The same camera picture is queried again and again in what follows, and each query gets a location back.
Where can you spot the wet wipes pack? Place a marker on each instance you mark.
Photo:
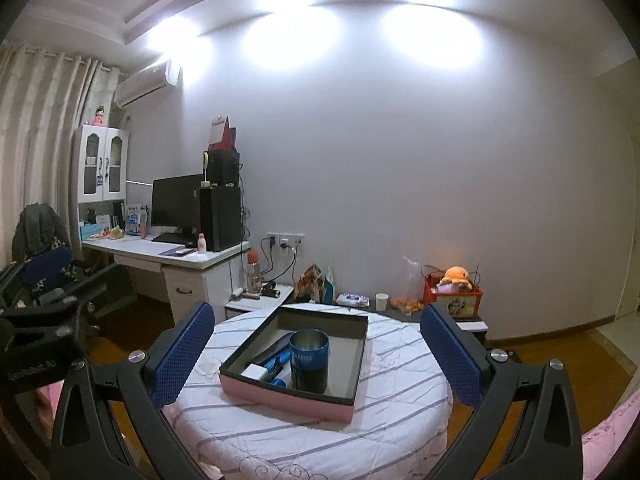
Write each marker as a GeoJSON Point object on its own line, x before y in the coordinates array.
{"type": "Point", "coordinates": [352, 300]}

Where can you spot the blue white box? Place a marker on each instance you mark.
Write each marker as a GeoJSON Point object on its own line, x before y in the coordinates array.
{"type": "Point", "coordinates": [135, 219]}

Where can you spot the black white low cabinet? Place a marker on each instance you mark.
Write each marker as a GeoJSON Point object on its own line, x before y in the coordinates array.
{"type": "Point", "coordinates": [240, 306]}

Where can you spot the pink box with black rim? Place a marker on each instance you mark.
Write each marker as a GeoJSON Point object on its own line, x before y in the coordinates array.
{"type": "Point", "coordinates": [280, 402]}

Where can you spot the black computer monitor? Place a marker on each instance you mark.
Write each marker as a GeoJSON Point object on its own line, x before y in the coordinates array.
{"type": "Point", "coordinates": [175, 205]}

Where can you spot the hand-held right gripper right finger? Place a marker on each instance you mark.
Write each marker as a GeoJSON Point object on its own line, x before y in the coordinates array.
{"type": "Point", "coordinates": [450, 355]}

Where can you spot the teal white bag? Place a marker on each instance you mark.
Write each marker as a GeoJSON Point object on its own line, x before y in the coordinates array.
{"type": "Point", "coordinates": [329, 287]}

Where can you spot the translucent blue plastic case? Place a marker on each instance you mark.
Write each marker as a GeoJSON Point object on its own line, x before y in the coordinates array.
{"type": "Point", "coordinates": [277, 361]}

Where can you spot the pink cloth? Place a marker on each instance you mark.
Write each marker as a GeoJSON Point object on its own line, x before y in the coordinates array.
{"type": "Point", "coordinates": [45, 410]}

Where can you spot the red paper bag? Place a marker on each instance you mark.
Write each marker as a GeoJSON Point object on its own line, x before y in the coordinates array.
{"type": "Point", "coordinates": [227, 135]}

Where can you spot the white striped tablecloth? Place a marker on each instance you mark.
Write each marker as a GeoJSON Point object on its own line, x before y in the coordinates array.
{"type": "Point", "coordinates": [400, 385]}

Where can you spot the clear tube with blue cap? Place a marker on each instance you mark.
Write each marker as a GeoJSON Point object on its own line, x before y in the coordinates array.
{"type": "Point", "coordinates": [279, 383]}

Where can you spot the white air conditioner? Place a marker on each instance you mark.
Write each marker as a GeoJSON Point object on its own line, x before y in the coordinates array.
{"type": "Point", "coordinates": [145, 82]}

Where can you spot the pink doll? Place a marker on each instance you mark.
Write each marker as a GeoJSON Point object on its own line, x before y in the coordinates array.
{"type": "Point", "coordinates": [100, 117]}

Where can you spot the bottle with orange cap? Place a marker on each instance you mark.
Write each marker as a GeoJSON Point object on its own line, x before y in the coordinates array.
{"type": "Point", "coordinates": [254, 272]}

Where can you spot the white paper cup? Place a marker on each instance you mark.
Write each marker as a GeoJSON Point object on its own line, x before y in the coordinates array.
{"type": "Point", "coordinates": [381, 302]}

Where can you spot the blue tin can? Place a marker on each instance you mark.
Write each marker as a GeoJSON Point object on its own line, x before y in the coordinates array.
{"type": "Point", "coordinates": [310, 370]}

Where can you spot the beige curtain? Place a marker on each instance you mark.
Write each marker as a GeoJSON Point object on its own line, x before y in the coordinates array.
{"type": "Point", "coordinates": [40, 135]}

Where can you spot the colourful snack bag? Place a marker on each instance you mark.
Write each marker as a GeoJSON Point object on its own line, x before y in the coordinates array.
{"type": "Point", "coordinates": [307, 285]}

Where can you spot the small white box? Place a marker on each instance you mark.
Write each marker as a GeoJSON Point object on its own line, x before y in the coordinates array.
{"type": "Point", "coordinates": [256, 374]}

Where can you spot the clear plastic bag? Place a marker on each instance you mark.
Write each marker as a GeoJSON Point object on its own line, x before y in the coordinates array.
{"type": "Point", "coordinates": [410, 280]}

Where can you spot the black computer tower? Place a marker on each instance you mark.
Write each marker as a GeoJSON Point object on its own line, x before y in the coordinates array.
{"type": "Point", "coordinates": [220, 220]}

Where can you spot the white desk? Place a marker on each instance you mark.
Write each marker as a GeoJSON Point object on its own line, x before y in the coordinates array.
{"type": "Point", "coordinates": [190, 280]}

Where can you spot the white glass-door cabinet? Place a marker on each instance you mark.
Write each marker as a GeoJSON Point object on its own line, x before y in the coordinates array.
{"type": "Point", "coordinates": [102, 165]}

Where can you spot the teal tissue box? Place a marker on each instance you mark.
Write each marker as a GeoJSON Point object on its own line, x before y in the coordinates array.
{"type": "Point", "coordinates": [93, 232]}

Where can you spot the red printed box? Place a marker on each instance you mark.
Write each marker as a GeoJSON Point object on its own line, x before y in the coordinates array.
{"type": "Point", "coordinates": [465, 305]}

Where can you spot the pink lotion bottle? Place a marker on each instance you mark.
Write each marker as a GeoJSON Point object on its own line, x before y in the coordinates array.
{"type": "Point", "coordinates": [202, 245]}

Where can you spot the pink printed blanket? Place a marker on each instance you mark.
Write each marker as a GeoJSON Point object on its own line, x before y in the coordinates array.
{"type": "Point", "coordinates": [610, 440]}

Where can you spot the yellow desk item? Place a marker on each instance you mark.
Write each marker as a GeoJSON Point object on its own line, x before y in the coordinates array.
{"type": "Point", "coordinates": [116, 234]}

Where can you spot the black speaker box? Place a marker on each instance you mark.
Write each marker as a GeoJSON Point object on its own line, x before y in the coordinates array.
{"type": "Point", "coordinates": [223, 167]}

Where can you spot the white wall outlet strip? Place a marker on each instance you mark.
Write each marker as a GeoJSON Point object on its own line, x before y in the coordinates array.
{"type": "Point", "coordinates": [287, 239]}

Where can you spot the small black device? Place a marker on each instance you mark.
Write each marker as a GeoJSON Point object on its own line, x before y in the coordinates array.
{"type": "Point", "coordinates": [270, 290]}

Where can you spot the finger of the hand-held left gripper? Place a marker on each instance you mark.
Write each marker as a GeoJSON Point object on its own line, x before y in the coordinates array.
{"type": "Point", "coordinates": [47, 265]}
{"type": "Point", "coordinates": [107, 285]}

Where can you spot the black remote control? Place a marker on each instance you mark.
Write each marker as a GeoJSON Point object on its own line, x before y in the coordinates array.
{"type": "Point", "coordinates": [277, 347]}

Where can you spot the cream handheld fan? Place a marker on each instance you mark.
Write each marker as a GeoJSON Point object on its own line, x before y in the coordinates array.
{"type": "Point", "coordinates": [206, 170]}

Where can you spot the white lint roller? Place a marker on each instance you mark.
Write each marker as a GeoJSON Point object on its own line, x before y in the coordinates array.
{"type": "Point", "coordinates": [245, 295]}

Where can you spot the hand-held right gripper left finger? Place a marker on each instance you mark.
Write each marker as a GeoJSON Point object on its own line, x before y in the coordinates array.
{"type": "Point", "coordinates": [182, 355]}

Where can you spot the orange plush toy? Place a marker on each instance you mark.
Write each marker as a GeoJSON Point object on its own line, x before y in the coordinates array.
{"type": "Point", "coordinates": [456, 276]}

